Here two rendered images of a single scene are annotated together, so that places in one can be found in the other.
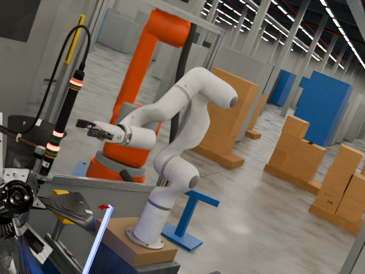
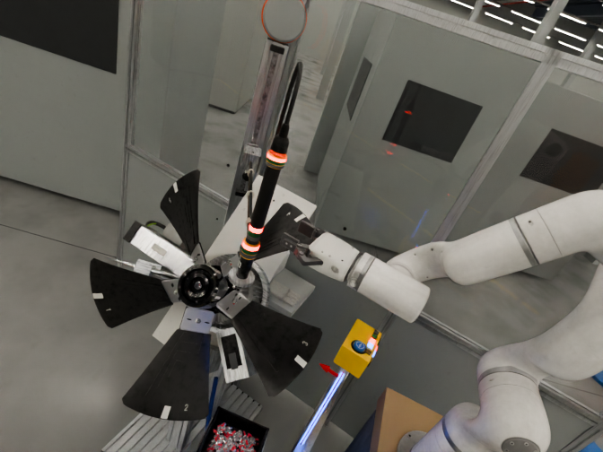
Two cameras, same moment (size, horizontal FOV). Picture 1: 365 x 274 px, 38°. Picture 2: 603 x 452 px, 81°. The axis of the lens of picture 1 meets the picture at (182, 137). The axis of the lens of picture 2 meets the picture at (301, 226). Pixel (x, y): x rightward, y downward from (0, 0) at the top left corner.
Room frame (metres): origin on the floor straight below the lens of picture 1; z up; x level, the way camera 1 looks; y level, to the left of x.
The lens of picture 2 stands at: (1.54, -0.28, 1.91)
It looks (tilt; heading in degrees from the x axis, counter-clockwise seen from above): 30 degrees down; 63
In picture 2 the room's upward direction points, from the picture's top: 20 degrees clockwise
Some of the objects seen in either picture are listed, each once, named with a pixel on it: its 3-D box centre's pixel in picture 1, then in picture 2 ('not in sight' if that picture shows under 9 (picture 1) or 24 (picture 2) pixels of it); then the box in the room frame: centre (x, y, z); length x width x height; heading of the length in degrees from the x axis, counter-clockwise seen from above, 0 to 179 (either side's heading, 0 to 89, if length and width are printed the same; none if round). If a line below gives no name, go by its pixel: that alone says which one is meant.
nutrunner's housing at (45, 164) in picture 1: (61, 124); (259, 215); (1.77, 0.41, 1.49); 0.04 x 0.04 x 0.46
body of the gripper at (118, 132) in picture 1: (108, 132); (335, 256); (1.92, 0.26, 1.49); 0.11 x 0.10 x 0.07; 135
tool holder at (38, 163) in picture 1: (44, 163); (245, 262); (1.77, 0.42, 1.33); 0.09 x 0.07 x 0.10; 80
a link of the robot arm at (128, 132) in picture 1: (122, 134); (359, 271); (1.96, 0.22, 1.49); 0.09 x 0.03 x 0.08; 45
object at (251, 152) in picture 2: not in sight; (250, 158); (1.88, 1.03, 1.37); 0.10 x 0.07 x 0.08; 80
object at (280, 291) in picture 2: not in sight; (283, 293); (2.10, 0.77, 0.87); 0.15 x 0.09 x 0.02; 139
